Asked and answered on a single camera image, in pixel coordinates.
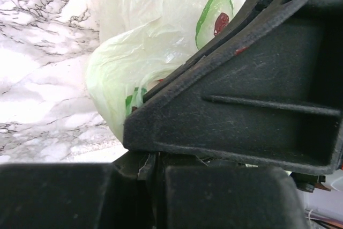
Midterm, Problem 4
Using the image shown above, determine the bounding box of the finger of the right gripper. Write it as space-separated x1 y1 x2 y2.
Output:
123 0 342 175
143 0 273 102

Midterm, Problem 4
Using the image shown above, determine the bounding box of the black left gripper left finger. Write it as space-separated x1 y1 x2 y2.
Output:
1 164 150 228

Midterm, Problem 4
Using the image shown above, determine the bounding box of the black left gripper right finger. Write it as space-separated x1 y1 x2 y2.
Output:
156 153 309 228

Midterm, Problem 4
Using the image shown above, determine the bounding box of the avocado print plastic bag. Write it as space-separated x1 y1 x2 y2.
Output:
85 0 246 141

